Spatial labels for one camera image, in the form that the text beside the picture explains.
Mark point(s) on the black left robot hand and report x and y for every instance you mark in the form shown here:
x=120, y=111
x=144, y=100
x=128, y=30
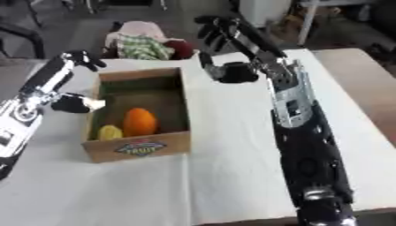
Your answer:
x=45, y=75

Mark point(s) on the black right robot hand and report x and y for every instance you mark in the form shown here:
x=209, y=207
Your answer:
x=247, y=35

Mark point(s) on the silver and black right robot arm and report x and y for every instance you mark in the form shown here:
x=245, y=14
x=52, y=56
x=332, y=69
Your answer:
x=309, y=153

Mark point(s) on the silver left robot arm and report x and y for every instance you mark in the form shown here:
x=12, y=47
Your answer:
x=15, y=123

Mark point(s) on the tan cardboard box green inside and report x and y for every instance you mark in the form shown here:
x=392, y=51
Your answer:
x=139, y=148

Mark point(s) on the white bin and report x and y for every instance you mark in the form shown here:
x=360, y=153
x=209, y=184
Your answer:
x=263, y=11

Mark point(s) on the black chair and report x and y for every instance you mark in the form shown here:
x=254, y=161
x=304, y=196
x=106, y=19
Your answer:
x=28, y=35

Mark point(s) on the dark red round object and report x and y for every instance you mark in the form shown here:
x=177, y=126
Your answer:
x=181, y=49

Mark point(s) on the yellow toy fruit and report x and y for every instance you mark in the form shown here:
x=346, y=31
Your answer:
x=110, y=133

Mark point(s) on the green and white checked cloth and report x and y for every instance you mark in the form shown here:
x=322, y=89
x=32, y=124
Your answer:
x=142, y=47

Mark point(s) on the orange toy fruit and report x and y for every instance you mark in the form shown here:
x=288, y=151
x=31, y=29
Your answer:
x=139, y=122

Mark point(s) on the pink cloth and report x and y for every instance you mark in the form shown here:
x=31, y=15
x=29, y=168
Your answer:
x=142, y=28

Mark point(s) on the white post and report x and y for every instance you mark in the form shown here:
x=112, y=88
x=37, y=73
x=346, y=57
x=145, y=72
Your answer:
x=308, y=22

